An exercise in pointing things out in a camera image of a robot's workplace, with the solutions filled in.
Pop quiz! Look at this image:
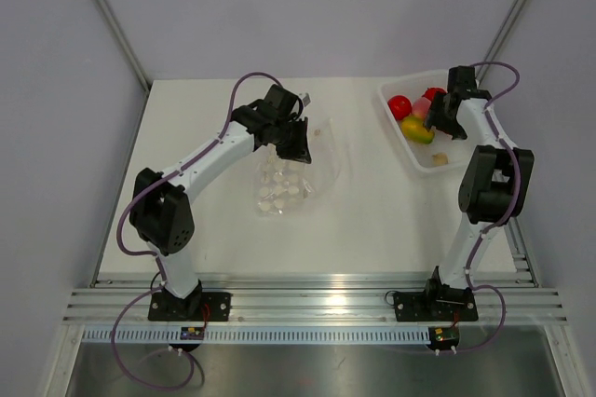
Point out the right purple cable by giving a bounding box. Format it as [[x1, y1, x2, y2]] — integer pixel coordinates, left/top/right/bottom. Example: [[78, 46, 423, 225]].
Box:
[[381, 61, 522, 356]]

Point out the white plastic food basket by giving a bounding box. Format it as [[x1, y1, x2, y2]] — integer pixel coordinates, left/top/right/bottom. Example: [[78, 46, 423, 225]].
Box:
[[377, 69, 475, 175]]

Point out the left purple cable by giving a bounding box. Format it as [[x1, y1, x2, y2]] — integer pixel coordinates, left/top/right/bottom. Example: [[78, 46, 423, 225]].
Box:
[[111, 71, 285, 391]]

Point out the red toy tomato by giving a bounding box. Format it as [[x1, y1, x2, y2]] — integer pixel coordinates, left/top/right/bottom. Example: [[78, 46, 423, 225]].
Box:
[[387, 95, 412, 121]]

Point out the controller board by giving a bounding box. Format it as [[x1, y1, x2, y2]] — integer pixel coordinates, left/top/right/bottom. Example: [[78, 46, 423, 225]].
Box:
[[180, 327, 205, 341], [428, 326, 460, 349]]

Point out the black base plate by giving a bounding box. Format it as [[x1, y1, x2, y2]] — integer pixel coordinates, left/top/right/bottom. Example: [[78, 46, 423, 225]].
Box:
[[148, 291, 232, 322], [392, 292, 479, 322]]

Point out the left controller board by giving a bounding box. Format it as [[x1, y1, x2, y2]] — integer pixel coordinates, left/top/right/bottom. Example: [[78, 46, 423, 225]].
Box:
[[180, 327, 205, 341]]

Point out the yellow green toy mango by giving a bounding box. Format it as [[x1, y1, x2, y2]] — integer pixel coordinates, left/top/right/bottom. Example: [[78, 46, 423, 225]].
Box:
[[400, 116, 435, 144]]

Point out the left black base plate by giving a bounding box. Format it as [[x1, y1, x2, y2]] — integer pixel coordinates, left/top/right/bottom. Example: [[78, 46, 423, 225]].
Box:
[[148, 291, 232, 322]]

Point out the aluminium frame post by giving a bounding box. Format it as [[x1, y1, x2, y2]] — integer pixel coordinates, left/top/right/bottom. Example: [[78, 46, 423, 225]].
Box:
[[92, 0, 153, 97], [477, 0, 531, 83]]

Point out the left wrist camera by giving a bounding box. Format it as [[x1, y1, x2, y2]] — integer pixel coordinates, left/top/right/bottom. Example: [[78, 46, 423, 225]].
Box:
[[298, 93, 311, 107]]

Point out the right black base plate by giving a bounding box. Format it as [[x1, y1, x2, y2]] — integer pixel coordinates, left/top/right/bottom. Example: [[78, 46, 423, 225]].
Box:
[[392, 292, 479, 322]]

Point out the aluminium mounting rail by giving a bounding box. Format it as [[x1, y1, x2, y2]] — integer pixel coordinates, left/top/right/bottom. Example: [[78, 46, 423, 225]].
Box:
[[63, 270, 568, 326]]

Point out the purple cable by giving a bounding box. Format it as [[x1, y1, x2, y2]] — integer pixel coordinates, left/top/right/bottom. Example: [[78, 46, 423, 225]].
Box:
[[111, 71, 285, 391], [381, 61, 522, 356]]

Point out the beige toy garlic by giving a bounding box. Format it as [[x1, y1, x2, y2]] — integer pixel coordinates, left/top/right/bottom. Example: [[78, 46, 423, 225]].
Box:
[[431, 153, 449, 167]]

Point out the left aluminium frame post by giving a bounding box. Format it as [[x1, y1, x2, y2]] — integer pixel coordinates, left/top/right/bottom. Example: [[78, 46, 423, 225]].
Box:
[[92, 0, 153, 97]]

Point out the clear zip top bag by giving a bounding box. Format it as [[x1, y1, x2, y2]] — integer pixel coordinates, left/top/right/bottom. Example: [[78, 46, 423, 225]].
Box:
[[252, 115, 345, 218]]

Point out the red toy pepper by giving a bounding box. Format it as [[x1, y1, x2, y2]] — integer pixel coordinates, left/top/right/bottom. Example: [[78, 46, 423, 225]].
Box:
[[423, 87, 446, 102]]

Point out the white slotted cable duct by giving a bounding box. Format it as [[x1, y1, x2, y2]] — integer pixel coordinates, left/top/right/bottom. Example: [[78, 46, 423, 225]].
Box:
[[83, 325, 430, 346]]

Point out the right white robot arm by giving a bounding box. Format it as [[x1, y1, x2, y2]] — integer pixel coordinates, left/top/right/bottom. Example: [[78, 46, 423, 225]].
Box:
[[422, 64, 535, 319]]

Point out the right aluminium frame post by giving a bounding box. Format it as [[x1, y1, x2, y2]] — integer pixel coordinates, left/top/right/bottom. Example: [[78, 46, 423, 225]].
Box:
[[477, 0, 531, 83]]

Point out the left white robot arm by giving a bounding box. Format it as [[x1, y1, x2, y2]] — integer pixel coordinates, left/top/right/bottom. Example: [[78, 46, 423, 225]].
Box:
[[125, 84, 312, 321]]

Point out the pink toy peach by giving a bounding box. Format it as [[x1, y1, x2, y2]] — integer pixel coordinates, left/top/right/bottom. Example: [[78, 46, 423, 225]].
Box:
[[412, 96, 432, 120]]

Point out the right controller board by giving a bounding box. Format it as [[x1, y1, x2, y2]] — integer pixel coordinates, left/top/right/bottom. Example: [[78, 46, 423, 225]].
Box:
[[428, 326, 460, 349]]

